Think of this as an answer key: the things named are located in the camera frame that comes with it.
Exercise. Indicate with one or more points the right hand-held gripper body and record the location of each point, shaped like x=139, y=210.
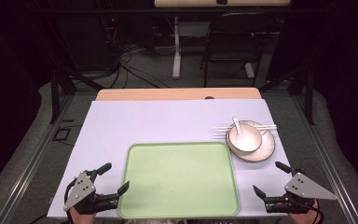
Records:
x=304, y=189

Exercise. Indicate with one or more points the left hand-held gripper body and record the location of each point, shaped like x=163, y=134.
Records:
x=80, y=188

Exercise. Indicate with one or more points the person's right hand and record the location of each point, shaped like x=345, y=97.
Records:
x=292, y=214

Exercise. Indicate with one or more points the person's left hand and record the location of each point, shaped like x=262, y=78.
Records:
x=78, y=216

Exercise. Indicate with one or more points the white dark-rimmed plate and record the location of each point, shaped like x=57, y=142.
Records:
x=265, y=149

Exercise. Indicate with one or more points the white chopstick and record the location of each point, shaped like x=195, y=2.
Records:
x=223, y=127
x=268, y=128

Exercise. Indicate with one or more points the white ceramic bowl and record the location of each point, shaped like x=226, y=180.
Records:
x=247, y=141

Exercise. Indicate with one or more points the light green plastic tray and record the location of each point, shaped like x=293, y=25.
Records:
x=178, y=180

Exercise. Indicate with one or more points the white ceramic spoon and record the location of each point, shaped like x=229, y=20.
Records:
x=236, y=124

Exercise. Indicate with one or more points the white table cover sheet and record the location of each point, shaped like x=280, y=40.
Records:
x=155, y=121

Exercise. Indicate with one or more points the black metal stand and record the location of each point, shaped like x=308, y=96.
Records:
x=307, y=93
x=56, y=93

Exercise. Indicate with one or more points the wooden table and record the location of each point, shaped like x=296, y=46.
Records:
x=167, y=93

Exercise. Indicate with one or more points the white desk leg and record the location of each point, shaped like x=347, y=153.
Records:
x=176, y=53

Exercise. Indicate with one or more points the black folding chair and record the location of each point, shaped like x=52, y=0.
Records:
x=239, y=37

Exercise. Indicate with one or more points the white desk top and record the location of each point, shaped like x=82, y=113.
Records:
x=220, y=3

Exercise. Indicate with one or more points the metal floor rail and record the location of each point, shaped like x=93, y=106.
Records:
x=28, y=168
x=326, y=161

